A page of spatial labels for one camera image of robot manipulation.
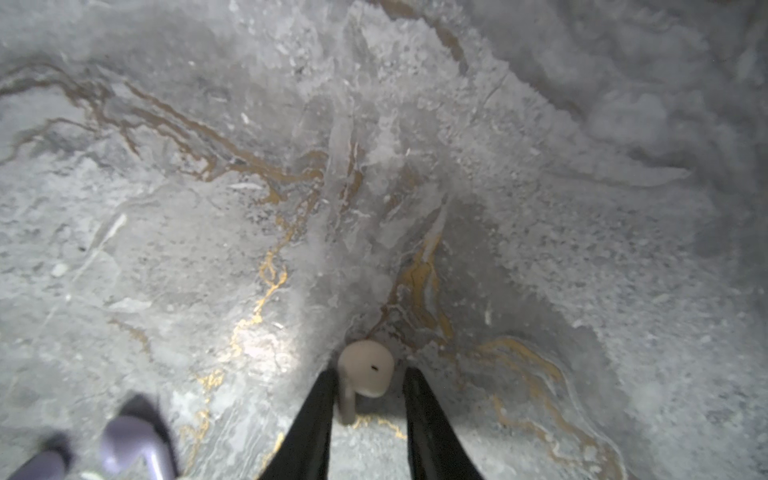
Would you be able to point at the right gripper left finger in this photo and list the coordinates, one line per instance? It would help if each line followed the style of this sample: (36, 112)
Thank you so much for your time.
(305, 451)

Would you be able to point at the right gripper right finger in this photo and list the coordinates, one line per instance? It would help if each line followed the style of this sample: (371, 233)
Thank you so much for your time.
(434, 450)

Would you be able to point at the purple earbud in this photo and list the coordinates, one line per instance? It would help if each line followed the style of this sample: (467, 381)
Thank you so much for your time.
(46, 465)
(126, 439)

